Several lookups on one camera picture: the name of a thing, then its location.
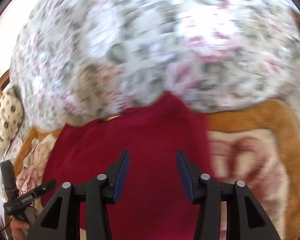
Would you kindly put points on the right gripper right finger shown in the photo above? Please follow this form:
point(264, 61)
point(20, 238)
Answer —
point(245, 216)

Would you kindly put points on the wooden chair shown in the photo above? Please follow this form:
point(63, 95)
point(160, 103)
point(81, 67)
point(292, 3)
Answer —
point(4, 81)

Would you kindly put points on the person's left hand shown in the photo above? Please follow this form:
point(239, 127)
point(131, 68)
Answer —
point(22, 223)

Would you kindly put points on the black camera box green light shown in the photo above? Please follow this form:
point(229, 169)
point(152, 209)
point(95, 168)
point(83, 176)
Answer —
point(9, 180)

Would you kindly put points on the cream dotted pillow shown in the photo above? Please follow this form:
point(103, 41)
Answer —
point(11, 116)

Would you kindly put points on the dark red fleece garment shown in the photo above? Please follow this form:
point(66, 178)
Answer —
point(153, 203)

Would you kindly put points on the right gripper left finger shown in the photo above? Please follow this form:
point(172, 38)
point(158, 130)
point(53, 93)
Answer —
point(60, 218)

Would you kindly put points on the floral print bed quilt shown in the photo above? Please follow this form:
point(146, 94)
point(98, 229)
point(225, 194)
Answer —
point(73, 61)

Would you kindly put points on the brown floral plush blanket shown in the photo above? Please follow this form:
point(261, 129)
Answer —
point(259, 145)

